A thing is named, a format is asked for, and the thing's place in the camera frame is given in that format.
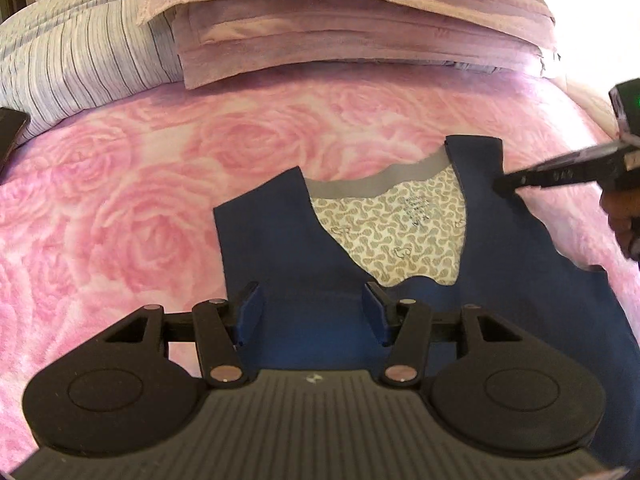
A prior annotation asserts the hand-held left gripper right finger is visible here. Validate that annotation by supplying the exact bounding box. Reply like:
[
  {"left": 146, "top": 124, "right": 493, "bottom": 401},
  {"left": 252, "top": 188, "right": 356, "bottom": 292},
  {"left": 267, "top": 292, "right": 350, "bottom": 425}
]
[{"left": 361, "top": 282, "right": 536, "bottom": 388}]

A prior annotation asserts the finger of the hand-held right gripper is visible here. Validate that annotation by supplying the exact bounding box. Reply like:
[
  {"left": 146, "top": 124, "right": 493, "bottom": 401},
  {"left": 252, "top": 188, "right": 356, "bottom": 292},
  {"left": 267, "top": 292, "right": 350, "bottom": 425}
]
[{"left": 492, "top": 140, "right": 626, "bottom": 196}]

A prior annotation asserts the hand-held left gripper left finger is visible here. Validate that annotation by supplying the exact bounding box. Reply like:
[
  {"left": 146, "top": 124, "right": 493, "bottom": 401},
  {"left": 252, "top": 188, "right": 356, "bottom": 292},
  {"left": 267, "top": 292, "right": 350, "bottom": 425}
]
[{"left": 102, "top": 282, "right": 263, "bottom": 388}]

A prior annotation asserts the navy blue vest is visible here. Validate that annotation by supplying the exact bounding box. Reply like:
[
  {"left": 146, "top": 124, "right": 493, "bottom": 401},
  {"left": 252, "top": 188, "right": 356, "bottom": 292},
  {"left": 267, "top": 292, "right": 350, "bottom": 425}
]
[{"left": 213, "top": 135, "right": 640, "bottom": 426}]

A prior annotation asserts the person's right hand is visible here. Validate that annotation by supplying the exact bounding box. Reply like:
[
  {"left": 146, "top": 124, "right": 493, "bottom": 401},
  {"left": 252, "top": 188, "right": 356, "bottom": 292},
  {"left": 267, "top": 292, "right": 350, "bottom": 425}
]
[{"left": 599, "top": 191, "right": 637, "bottom": 260}]

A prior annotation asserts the pink rose blanket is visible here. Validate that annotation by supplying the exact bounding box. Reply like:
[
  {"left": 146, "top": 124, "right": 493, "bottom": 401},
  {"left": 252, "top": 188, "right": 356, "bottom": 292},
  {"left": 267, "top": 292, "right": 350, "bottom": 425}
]
[{"left": 0, "top": 57, "right": 640, "bottom": 480}]

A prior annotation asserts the folded mauve blanket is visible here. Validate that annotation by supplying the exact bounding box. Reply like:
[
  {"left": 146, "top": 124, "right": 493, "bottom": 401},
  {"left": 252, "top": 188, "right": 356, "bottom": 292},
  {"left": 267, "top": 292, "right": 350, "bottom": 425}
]
[{"left": 136, "top": 0, "right": 563, "bottom": 92}]

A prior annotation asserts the black phone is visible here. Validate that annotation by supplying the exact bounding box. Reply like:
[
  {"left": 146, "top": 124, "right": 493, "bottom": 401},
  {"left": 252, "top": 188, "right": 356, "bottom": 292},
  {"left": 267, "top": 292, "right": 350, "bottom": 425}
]
[{"left": 0, "top": 106, "right": 32, "bottom": 171}]

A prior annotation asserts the striped pillow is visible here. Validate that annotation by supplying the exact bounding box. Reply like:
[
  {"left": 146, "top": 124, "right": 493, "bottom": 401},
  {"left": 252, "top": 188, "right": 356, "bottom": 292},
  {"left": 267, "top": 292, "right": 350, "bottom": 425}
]
[{"left": 0, "top": 0, "right": 183, "bottom": 146}]

